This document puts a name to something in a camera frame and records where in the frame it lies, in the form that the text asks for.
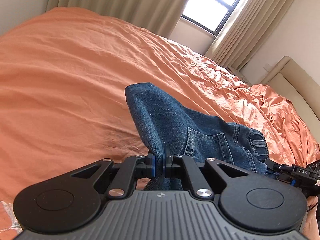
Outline blue denim jeans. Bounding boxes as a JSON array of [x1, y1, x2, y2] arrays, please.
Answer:
[[125, 83, 276, 190]]

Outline person's right hand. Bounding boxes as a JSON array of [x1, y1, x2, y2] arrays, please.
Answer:
[[302, 196, 319, 240]]

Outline beige upholstered headboard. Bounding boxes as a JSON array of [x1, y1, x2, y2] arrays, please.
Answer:
[[260, 56, 320, 141]]

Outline orange bed sheet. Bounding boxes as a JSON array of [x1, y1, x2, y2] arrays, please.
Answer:
[[1, 8, 319, 239]]

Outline beige right curtain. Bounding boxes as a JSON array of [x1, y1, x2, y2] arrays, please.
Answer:
[[205, 0, 294, 71]]

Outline bright window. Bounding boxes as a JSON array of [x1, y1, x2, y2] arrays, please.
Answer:
[[182, 0, 240, 36]]

